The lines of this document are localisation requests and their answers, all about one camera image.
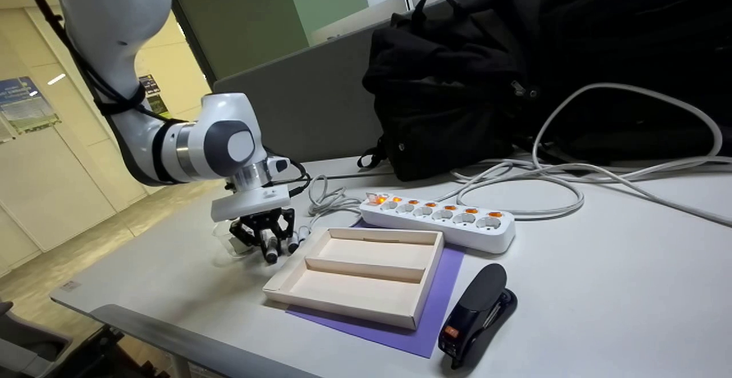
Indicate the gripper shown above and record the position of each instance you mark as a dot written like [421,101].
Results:
[264,219]

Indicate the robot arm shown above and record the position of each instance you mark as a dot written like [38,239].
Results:
[114,29]

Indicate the small bottle with black cap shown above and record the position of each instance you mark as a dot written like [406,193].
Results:
[293,243]
[270,247]
[303,233]

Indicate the clear plastic container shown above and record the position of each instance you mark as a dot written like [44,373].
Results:
[224,242]

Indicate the wooden tray with divider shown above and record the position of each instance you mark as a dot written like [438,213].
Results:
[357,275]

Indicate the grey desk partition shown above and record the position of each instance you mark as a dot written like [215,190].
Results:
[320,98]

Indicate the white power strip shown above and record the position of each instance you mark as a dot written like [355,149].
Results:
[440,222]

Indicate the purple paper sheet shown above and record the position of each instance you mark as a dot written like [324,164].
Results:
[443,286]

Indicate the small white label sticker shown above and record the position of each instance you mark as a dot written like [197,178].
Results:
[70,286]

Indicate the black backpack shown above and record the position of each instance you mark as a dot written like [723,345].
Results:
[446,86]

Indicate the black stapler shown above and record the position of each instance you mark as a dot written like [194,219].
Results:
[477,315]

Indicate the office chair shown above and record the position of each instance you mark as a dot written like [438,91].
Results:
[40,349]

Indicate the dark wall poster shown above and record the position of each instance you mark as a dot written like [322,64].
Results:
[153,96]

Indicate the blue wall poster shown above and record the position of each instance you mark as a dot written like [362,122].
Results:
[26,106]

